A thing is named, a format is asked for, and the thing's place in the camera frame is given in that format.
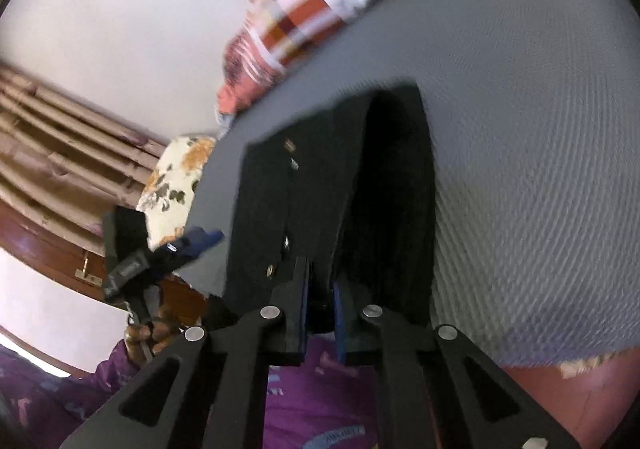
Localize grey cloth under quilt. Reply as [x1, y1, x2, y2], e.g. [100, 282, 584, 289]
[215, 102, 235, 140]

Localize black pants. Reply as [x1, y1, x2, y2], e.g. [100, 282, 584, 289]
[224, 84, 436, 327]

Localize grey mesh bed mat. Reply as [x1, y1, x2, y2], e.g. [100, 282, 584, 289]
[189, 0, 639, 365]

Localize beige curtain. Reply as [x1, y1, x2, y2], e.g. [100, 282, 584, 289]
[1, 65, 165, 255]

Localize brown wooden bed frame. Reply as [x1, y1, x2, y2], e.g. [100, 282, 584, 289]
[1, 203, 207, 325]

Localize person left hand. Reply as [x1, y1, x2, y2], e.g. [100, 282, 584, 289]
[124, 304, 181, 368]

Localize floral pillow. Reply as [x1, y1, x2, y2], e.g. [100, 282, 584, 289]
[136, 136, 216, 250]

